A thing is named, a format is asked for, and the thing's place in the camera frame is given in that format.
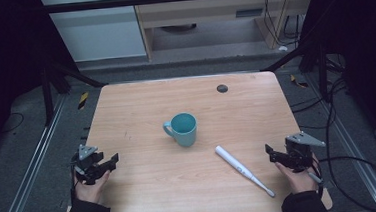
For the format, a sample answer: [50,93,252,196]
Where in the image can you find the black floor cables bundle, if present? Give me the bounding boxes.
[287,53,352,133]

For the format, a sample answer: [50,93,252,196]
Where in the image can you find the yellow black tape strip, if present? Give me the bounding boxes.
[289,73,309,90]
[76,91,91,111]

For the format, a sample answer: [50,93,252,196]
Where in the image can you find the person's left hand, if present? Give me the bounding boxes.
[72,170,114,206]

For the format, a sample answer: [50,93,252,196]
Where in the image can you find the grey cable plug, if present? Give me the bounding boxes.
[307,171,325,187]

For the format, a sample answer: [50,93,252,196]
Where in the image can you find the white electric toothbrush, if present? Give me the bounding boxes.
[214,141,277,202]

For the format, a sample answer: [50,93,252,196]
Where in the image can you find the teal mug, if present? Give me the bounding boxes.
[162,111,200,150]

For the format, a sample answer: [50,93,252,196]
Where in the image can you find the thin black floor cable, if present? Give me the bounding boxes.
[0,110,26,134]

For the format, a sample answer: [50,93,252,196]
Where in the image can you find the thick black gripper cable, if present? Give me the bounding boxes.
[314,153,376,212]

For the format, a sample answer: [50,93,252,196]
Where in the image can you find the person's right hand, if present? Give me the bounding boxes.
[274,157,320,196]

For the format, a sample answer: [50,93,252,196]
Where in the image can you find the black diagonal frame strut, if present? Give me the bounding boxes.
[43,56,108,93]
[258,41,322,73]

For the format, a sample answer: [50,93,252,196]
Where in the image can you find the black upright frame post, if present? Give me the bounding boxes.
[40,65,57,128]

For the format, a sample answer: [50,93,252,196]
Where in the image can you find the dark curtain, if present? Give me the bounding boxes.
[0,0,84,162]
[296,0,376,164]

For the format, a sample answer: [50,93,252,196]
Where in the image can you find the white cabinet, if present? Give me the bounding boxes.
[39,0,148,66]

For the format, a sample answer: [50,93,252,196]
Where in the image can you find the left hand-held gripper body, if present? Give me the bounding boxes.
[69,142,107,187]

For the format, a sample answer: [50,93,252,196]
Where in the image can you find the hanging black desk cables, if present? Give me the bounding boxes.
[261,0,304,48]

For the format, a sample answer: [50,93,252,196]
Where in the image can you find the light wooden desk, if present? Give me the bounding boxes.
[129,0,323,63]

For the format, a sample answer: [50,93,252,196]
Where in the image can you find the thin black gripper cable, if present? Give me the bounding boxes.
[66,158,82,203]

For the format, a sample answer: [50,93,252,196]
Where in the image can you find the aluminium floor rail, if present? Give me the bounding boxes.
[303,68,376,212]
[0,93,76,212]

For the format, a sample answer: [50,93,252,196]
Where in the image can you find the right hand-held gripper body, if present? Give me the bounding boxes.
[283,129,329,174]

